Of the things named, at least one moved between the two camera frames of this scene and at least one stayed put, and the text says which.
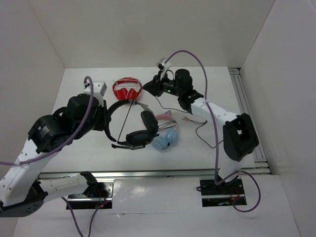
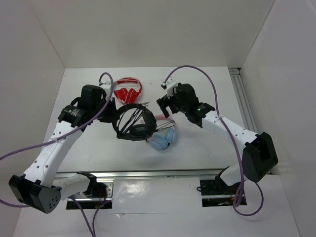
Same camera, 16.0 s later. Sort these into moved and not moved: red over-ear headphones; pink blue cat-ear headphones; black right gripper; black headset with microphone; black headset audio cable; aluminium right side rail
Moved: black right gripper; black headset with microphone; black headset audio cable
Not moved: red over-ear headphones; aluminium right side rail; pink blue cat-ear headphones
